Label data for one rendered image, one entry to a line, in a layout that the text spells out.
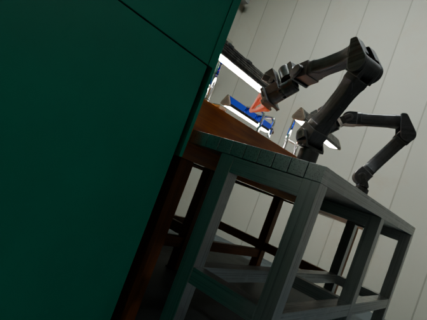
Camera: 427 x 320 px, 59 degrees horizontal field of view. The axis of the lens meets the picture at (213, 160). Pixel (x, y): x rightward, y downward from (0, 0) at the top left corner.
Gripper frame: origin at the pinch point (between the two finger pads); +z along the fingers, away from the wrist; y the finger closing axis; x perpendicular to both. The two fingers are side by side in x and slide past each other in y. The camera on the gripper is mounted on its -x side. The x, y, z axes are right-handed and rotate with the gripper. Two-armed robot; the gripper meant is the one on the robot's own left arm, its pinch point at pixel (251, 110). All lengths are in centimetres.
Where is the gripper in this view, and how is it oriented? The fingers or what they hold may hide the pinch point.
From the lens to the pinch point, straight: 149.9
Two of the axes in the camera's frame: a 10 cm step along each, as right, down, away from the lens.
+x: 2.0, 8.7, -4.5
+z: -7.8, 4.2, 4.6
